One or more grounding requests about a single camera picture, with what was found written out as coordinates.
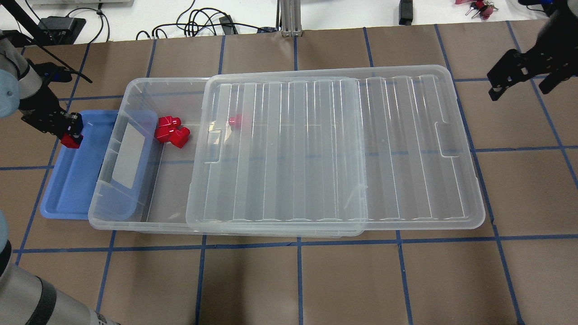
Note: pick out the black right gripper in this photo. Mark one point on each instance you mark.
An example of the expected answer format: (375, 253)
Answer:
(547, 57)

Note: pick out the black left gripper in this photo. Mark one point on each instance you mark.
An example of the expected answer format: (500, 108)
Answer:
(39, 109)

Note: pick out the clear plastic box lid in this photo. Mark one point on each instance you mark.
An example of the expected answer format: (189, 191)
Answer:
(332, 153)

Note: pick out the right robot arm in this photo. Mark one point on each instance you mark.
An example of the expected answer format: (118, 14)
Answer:
(564, 15)

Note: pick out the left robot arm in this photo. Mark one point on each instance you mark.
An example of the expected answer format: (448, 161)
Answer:
(25, 88)

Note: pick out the blue plastic tray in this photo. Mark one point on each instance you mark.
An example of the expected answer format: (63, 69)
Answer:
(76, 171)

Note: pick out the red block pile middle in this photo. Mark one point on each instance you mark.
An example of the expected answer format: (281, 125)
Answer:
(163, 133)

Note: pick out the red block pile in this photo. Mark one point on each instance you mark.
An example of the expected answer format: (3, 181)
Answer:
(169, 121)
(179, 137)
(163, 133)

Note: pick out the red block left pile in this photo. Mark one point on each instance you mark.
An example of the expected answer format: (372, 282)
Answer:
(169, 121)

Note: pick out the clear plastic storage box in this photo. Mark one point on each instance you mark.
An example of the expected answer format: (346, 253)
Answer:
(143, 184)

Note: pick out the red block top pile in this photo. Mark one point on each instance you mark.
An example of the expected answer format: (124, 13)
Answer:
(179, 137)

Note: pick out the red block far corner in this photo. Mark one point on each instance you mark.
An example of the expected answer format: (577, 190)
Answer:
(235, 122)

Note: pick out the red keys bunch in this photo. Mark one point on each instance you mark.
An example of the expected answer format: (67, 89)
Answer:
(483, 9)

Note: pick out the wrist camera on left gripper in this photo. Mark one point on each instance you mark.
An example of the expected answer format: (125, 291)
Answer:
(50, 72)

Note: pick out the aluminium frame post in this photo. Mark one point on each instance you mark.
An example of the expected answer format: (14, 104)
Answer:
(289, 18)

